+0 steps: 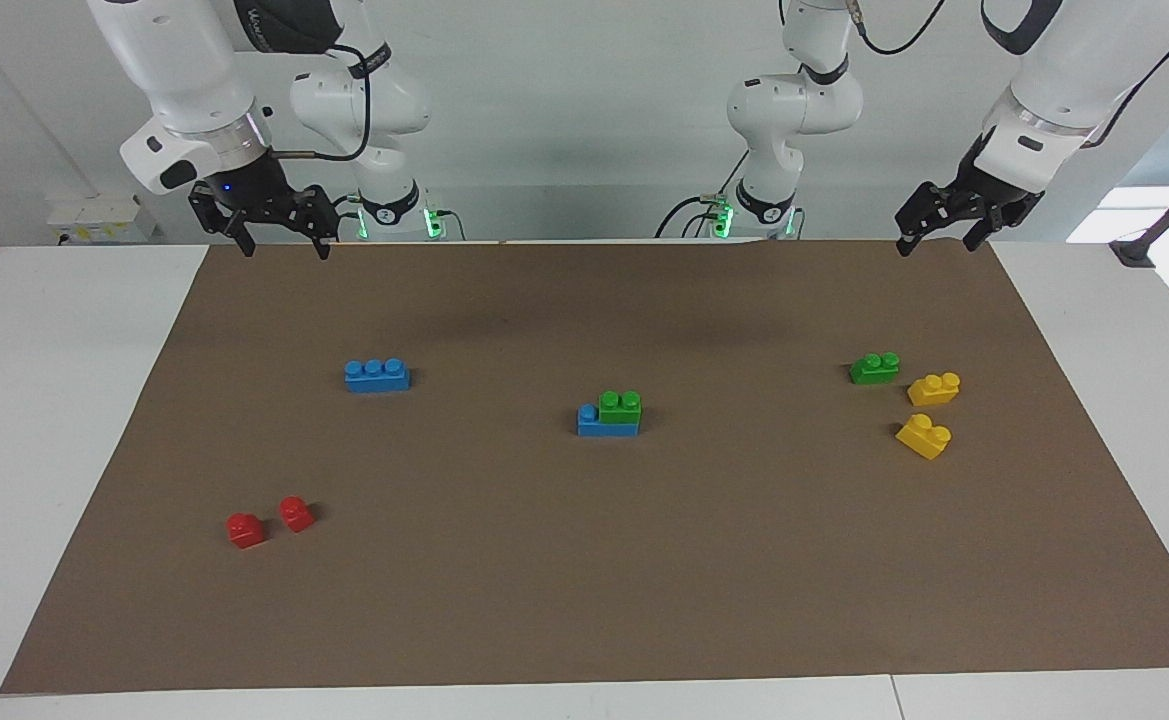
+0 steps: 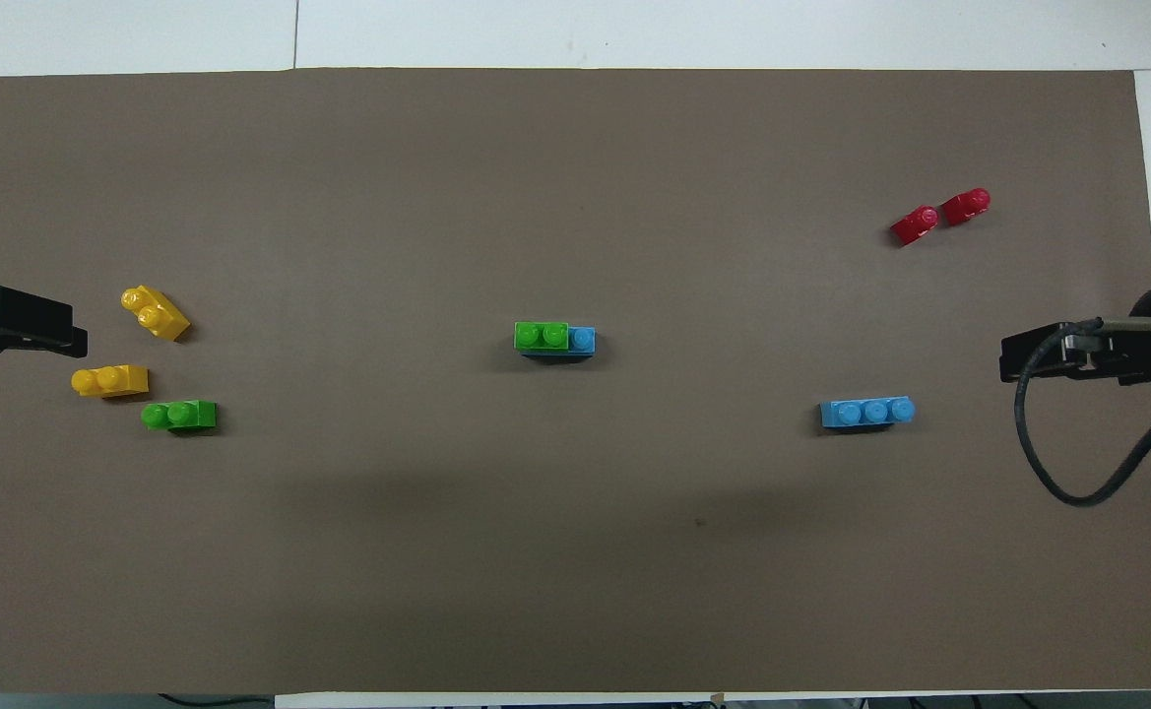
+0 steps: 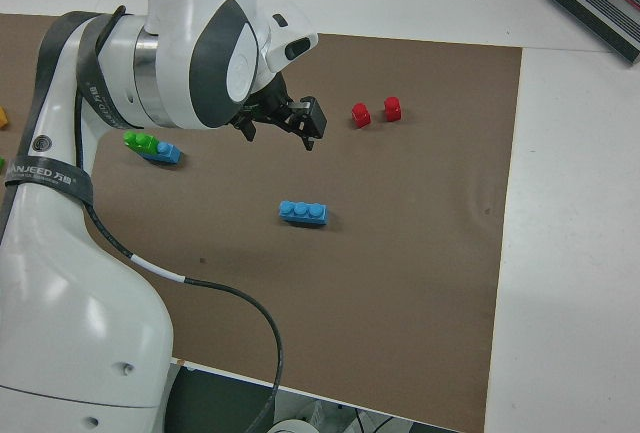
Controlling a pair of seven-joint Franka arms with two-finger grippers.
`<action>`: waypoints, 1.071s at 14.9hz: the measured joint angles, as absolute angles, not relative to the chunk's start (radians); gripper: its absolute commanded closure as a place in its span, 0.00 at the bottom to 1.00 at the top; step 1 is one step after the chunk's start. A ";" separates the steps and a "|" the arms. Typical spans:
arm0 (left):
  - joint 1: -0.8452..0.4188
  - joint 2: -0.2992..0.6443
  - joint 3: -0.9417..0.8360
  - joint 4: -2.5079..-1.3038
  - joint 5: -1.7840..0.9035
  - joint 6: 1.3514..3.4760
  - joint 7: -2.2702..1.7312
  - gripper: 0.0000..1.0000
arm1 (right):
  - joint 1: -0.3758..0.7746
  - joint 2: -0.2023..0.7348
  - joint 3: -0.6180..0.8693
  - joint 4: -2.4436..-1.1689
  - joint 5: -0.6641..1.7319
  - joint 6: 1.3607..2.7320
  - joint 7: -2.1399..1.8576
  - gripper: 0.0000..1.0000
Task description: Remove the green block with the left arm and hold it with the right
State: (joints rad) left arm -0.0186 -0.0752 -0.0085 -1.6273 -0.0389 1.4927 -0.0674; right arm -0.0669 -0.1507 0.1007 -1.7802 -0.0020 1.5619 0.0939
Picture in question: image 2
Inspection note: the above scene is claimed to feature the black floor cable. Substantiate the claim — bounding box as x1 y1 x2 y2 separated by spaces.
157 692 276 709

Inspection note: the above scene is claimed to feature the green two-stud toy block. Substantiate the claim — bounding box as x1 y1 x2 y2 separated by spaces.
141 400 218 432
514 321 570 354

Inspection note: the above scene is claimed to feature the blue three-stud toy block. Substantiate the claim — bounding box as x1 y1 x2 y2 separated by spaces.
820 396 917 430
522 326 598 357

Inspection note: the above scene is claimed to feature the yellow two-stud toy block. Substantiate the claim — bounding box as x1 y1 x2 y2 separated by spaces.
71 364 150 399
121 286 191 343

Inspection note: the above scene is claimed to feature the brown table mat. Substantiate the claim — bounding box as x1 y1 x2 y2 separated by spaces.
0 67 1151 695

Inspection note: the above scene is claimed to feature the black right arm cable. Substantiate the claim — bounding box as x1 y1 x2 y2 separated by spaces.
1016 317 1151 508

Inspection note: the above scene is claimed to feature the red one-stud toy block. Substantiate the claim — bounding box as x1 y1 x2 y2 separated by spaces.
941 188 991 227
890 205 940 247

